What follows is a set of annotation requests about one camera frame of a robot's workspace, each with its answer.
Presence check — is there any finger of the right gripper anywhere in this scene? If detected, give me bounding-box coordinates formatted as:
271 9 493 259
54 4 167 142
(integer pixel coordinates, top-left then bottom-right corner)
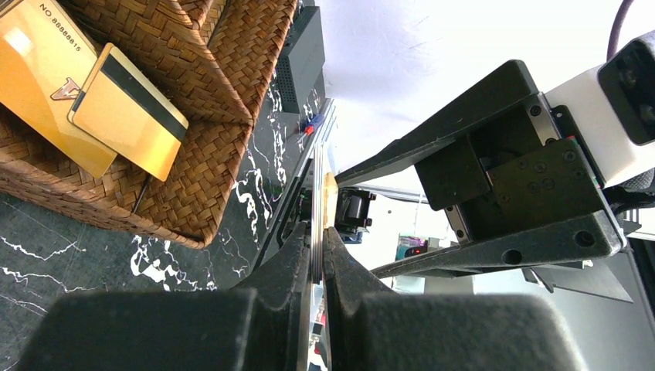
335 60 539 186
372 211 625 279

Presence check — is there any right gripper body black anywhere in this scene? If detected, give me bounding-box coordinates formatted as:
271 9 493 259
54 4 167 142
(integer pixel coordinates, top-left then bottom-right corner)
415 94 626 257

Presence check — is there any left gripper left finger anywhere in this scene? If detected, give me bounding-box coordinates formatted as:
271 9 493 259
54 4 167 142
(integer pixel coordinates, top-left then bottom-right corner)
17 223 311 370

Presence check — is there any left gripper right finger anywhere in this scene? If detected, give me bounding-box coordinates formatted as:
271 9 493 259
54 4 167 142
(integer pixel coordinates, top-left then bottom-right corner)
322 227 584 370

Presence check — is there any brown woven divided basket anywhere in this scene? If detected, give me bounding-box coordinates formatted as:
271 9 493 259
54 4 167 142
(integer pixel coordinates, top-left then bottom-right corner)
1 1 298 249

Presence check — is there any gold credit card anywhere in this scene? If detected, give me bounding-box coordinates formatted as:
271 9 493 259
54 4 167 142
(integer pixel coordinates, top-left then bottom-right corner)
1 1 117 178

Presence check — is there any gold card with stripe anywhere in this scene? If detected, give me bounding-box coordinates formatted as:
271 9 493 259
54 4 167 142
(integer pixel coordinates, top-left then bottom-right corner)
68 43 189 182

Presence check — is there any red blue screwdriver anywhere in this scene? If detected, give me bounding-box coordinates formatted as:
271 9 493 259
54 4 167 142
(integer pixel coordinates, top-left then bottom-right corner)
296 114 325 144

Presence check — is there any black flat box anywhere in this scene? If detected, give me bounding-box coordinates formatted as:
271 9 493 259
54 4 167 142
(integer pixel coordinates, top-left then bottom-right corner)
276 6 325 114

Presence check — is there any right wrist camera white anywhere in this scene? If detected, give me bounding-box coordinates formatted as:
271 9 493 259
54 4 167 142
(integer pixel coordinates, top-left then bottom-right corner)
545 32 654 189

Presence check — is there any aluminium frame rail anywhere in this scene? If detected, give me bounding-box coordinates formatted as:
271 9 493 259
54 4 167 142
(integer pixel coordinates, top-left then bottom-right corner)
253 98 337 271

